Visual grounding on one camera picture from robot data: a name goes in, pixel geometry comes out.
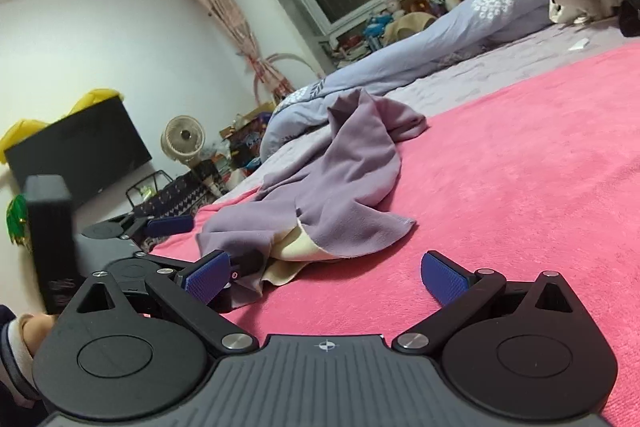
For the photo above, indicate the light blue duvet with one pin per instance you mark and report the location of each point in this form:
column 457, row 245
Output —
column 471, row 28

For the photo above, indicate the white electric fan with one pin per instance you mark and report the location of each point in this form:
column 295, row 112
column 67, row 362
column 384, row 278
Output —
column 183, row 140

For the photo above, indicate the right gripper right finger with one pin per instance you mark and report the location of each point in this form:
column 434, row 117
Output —
column 512, row 346

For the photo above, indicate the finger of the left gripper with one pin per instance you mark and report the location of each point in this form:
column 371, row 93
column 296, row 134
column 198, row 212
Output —
column 129, row 275
column 139, row 228

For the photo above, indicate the grey quilted bedsheet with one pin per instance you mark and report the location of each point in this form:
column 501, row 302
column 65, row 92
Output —
column 465, row 81

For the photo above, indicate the patterned dark cloth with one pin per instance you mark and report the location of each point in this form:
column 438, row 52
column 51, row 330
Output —
column 160, row 196

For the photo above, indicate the pink floral left curtain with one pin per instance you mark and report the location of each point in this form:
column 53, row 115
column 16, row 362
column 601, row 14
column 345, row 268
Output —
column 231, row 20

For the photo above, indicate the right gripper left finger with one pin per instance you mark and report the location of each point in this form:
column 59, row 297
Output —
column 104, row 354

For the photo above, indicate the pink towel blanket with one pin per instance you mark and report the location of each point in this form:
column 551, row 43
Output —
column 542, row 175

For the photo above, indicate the person's left hand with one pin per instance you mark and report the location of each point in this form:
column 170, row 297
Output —
column 35, row 328

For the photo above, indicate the purple garment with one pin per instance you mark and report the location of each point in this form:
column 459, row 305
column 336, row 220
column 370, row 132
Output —
column 324, row 206

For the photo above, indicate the black television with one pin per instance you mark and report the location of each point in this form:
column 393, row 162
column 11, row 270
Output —
column 91, row 149

